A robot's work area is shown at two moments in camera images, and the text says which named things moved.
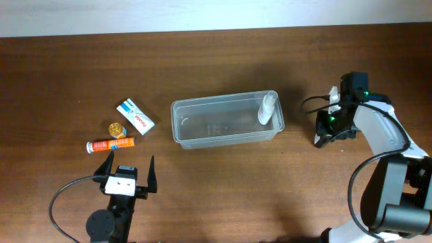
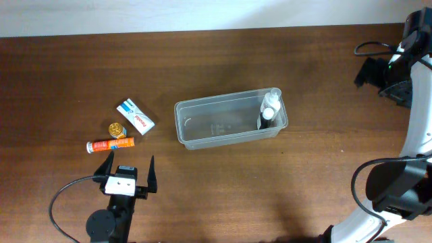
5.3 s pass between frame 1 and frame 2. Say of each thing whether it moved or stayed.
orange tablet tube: stayed
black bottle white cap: moved
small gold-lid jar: stayed
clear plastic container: stayed
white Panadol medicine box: stayed
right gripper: moved
